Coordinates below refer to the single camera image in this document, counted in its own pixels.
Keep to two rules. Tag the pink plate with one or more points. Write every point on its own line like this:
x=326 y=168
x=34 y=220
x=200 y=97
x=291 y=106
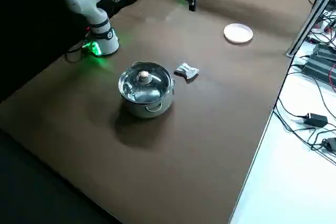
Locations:
x=238 y=33

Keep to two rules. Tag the silver sponge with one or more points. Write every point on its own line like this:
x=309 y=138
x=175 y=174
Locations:
x=186 y=71

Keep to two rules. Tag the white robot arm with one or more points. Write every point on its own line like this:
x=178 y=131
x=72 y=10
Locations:
x=89 y=1

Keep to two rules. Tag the glass pot lid with knob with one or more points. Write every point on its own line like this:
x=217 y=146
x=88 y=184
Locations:
x=157 y=79

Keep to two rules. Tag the black power supply box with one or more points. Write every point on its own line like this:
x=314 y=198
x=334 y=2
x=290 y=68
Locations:
x=317 y=68
x=325 y=51

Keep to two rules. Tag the black backdrop cloth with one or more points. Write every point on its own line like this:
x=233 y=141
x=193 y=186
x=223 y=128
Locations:
x=31 y=24

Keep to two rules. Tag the black power adapter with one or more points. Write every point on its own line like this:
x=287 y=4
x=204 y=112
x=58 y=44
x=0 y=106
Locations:
x=316 y=119
x=331 y=144

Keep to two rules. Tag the aluminium frame post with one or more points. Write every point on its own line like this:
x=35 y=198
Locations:
x=304 y=27

